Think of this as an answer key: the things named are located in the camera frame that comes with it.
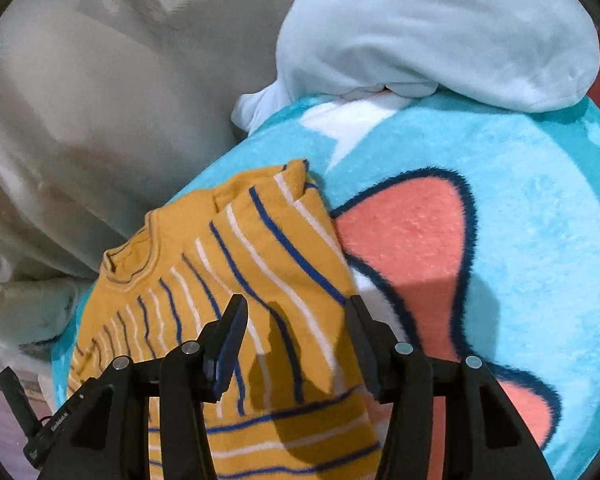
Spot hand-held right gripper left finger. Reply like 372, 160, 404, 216
39, 294, 249, 480

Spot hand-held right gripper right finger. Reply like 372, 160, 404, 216
345, 295, 556, 480

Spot yellow striped small shirt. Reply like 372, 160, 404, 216
66, 159, 387, 480

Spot turquoise printed fleece blanket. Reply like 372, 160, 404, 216
50, 92, 600, 480

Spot beige sheer curtain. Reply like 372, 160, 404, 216
0, 0, 326, 361

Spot light blue plush pillow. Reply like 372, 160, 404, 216
230, 0, 600, 133

